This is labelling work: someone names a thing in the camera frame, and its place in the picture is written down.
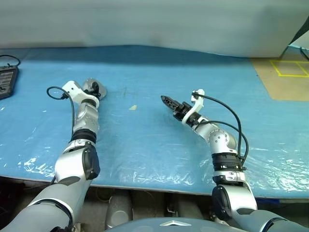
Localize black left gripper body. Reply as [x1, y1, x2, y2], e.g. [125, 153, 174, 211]
[84, 81, 101, 98]

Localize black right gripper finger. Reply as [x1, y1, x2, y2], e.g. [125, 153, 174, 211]
[164, 103, 179, 116]
[161, 95, 181, 112]

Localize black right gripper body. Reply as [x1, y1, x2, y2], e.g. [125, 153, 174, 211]
[172, 101, 194, 121]

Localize grey motor housing copper coils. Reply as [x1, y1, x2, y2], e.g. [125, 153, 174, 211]
[82, 77, 109, 99]

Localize blue plastic-covered table cover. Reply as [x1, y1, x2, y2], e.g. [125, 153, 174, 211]
[0, 45, 309, 199]

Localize white backdrop sheet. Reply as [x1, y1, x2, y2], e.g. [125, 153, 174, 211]
[0, 0, 309, 58]

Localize black electronic box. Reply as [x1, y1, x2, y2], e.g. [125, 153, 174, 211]
[0, 65, 20, 100]

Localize yellow tape square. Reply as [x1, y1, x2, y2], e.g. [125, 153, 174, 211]
[269, 60, 309, 78]

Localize brown board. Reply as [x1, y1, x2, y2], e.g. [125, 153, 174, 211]
[250, 57, 309, 101]

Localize grey rounded robot leg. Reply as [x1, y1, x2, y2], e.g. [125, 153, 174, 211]
[105, 190, 134, 228]

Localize grey robot torso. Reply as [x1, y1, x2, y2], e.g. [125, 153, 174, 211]
[103, 214, 234, 232]

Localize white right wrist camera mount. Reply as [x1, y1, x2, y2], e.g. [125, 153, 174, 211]
[181, 88, 206, 125]

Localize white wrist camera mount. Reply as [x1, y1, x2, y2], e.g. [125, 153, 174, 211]
[181, 88, 206, 125]
[61, 81, 100, 105]

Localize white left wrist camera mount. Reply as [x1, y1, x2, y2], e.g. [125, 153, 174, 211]
[61, 81, 100, 105]

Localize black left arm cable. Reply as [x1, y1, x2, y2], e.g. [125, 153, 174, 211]
[46, 86, 75, 136]

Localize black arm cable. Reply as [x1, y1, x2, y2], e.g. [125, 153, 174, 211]
[192, 90, 243, 160]
[199, 120, 250, 167]
[46, 86, 75, 136]

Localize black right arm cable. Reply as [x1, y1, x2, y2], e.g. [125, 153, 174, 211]
[199, 120, 250, 167]
[192, 90, 243, 160]

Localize thin black box cable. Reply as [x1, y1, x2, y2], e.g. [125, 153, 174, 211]
[0, 55, 21, 68]

